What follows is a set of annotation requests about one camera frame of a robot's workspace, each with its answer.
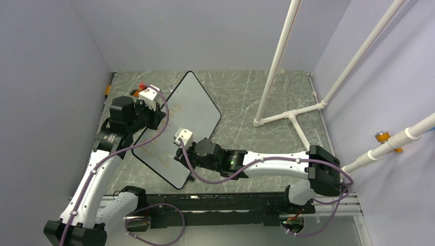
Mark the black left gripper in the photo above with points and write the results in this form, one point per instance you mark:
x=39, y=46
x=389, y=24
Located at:
x=157, y=115

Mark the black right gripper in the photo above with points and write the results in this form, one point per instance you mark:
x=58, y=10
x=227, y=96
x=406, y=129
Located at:
x=188, y=149

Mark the white whiteboard black frame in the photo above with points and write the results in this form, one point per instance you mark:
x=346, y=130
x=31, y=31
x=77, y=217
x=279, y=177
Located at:
x=191, y=108

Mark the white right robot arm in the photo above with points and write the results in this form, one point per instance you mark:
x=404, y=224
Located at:
x=318, y=170

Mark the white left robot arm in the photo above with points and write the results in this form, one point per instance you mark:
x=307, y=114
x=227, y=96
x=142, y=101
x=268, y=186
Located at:
x=82, y=223

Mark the orange-black screwdriver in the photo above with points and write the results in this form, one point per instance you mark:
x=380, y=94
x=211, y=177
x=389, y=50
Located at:
x=107, y=91

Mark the orange clamp on pipe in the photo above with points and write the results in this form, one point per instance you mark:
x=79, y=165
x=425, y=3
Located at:
x=382, y=136

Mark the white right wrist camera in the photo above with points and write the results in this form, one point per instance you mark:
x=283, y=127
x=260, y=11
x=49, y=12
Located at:
x=184, y=135

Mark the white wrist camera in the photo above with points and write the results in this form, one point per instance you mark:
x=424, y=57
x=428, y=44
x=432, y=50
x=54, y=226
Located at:
x=148, y=95
x=184, y=135

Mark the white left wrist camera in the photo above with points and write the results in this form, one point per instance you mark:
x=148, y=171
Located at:
x=148, y=95

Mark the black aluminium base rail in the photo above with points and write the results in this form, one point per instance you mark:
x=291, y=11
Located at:
x=218, y=209

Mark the white PVC pipe frame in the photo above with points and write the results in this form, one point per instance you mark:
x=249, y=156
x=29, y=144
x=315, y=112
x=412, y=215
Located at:
x=309, y=26

